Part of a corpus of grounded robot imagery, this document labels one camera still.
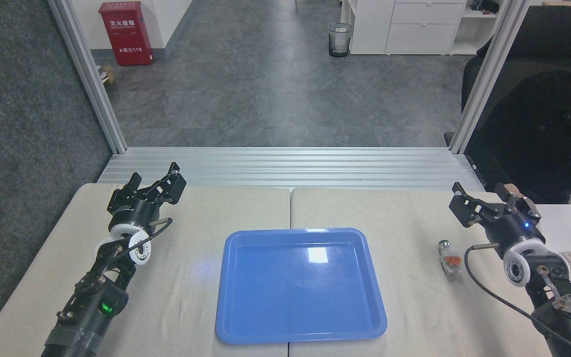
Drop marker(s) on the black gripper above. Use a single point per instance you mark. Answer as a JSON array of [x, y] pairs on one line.
[[516, 229], [139, 212]]

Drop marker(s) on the switch part with orange clip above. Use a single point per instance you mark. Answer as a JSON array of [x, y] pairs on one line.
[[449, 260]]

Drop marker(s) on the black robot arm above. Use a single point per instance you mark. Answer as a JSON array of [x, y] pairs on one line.
[[558, 302], [92, 307]]

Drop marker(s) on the blue plastic tray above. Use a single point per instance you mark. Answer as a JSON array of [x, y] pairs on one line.
[[300, 287]]

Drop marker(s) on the person's hand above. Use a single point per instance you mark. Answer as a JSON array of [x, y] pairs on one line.
[[512, 189]]

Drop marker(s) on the person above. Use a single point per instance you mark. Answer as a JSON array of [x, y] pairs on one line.
[[538, 134]]

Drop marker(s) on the small cardboard box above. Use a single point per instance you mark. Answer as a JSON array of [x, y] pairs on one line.
[[107, 75]]

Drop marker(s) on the red fire extinguisher box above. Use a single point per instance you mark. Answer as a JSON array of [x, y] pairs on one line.
[[126, 33]]

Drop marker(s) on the white open shelf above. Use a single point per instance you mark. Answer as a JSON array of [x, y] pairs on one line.
[[476, 34]]

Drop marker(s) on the black office chair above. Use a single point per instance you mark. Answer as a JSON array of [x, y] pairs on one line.
[[553, 34]]

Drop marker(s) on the white drawer cabinet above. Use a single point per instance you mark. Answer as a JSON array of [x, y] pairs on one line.
[[414, 27]]

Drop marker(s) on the black items on shelf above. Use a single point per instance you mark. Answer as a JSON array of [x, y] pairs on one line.
[[486, 6]]

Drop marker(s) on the silver aluminium post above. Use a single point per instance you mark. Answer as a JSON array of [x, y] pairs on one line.
[[488, 74], [89, 79]]

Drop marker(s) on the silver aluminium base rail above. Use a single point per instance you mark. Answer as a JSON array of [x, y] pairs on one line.
[[290, 168]]

